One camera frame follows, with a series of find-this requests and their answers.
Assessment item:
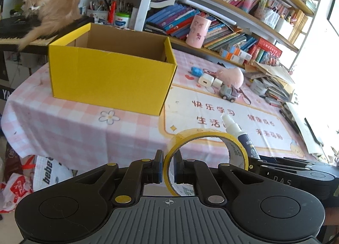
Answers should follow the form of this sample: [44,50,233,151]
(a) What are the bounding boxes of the pastel gradient bottle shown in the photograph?
[240,0,257,14]

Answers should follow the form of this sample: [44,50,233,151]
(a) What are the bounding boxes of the fluffy orange and white cat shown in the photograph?
[17,0,82,51]

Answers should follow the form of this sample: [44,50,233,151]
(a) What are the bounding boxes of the clear pouch of pens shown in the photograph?
[254,0,281,28]

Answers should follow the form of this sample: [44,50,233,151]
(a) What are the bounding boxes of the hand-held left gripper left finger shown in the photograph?
[70,150,164,206]

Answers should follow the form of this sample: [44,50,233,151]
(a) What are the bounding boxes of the white paper sheets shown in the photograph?
[286,102,329,154]

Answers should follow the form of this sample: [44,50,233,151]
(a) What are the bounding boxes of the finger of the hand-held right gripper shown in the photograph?
[248,158,330,176]
[258,155,334,168]

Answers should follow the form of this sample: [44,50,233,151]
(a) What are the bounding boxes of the pile of papers and books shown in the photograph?
[245,60,296,107]

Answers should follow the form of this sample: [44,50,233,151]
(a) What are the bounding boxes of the yellow cardboard box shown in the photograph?
[48,23,178,116]

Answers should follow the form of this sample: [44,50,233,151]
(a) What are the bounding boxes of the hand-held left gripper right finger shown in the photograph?
[173,151,267,206]

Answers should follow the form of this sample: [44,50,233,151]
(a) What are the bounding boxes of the white pen holder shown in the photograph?
[86,0,109,23]

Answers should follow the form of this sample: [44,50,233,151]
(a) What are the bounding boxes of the wooden bookshelf with white frame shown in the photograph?
[134,0,326,72]

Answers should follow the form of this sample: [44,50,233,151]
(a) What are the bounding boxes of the thick red dictionary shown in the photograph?
[256,38,282,56]

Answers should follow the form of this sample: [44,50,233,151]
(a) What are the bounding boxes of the white spray bottle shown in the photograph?
[222,113,261,160]

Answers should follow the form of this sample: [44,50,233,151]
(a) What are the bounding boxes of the desktop with pink checkered cloth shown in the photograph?
[1,48,330,174]

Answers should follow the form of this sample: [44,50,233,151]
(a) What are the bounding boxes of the red and white plastic bag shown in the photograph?
[0,174,33,213]

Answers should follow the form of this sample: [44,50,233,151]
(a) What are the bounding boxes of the white printed plastic bag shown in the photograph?
[33,155,77,191]

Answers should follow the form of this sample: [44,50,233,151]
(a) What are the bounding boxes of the grey toy car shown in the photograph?
[220,85,241,100]

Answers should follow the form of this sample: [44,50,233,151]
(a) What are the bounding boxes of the white jar with blue label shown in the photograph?
[114,12,131,28]

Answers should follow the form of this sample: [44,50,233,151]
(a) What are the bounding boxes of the thick white paperback book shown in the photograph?
[151,0,176,8]

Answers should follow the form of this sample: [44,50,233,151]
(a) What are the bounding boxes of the white light bar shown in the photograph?
[177,0,237,25]

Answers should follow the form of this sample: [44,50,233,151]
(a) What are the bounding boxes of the white storage box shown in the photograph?
[274,15,294,36]

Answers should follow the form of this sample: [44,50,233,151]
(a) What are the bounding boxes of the pink printed cup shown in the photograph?
[185,15,212,48]

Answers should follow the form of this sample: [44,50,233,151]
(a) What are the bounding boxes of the stack of yellow books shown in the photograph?
[287,8,309,44]

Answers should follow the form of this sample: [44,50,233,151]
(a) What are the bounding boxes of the black piano keyboard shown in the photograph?
[0,16,94,55]

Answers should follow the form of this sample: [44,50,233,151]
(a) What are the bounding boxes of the yellow tape roll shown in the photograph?
[164,128,249,197]

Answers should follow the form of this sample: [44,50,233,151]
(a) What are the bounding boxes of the orange and white carton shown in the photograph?
[230,47,252,63]
[219,48,235,59]

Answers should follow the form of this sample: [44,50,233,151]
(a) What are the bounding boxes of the red tassel ornament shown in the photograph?
[108,0,118,23]

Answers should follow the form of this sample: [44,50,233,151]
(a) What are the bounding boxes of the pink plush toy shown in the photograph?
[216,67,244,87]

